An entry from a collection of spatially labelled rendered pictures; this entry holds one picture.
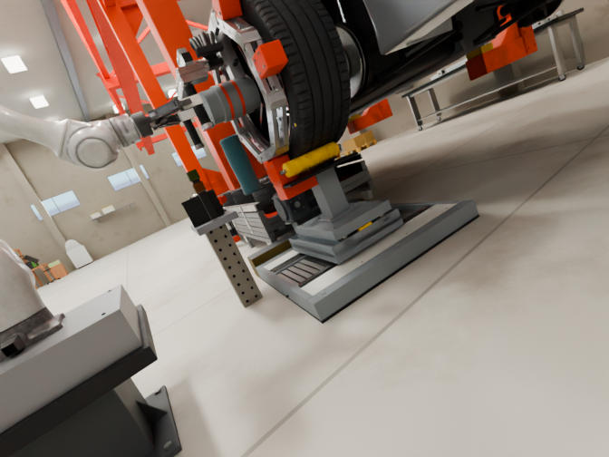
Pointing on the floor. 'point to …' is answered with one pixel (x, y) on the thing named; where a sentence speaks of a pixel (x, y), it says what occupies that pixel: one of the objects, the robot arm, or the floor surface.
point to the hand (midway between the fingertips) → (197, 105)
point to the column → (234, 265)
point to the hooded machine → (78, 254)
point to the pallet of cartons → (359, 143)
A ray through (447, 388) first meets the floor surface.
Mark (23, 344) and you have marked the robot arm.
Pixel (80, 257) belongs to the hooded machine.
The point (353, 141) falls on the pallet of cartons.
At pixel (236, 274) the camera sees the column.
